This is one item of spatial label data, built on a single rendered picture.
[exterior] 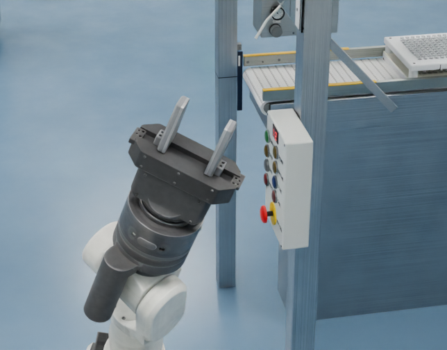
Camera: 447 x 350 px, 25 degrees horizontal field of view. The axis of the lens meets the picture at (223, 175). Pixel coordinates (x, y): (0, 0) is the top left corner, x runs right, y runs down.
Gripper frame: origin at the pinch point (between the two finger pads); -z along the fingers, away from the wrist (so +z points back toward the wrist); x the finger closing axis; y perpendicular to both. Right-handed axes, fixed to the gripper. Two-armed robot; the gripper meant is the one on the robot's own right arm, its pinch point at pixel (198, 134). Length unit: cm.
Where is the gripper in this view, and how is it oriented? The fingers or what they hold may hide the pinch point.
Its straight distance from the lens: 104.4
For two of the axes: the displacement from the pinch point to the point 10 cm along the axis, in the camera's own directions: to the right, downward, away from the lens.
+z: -3.3, 6.9, 6.4
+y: 3.1, -5.6, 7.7
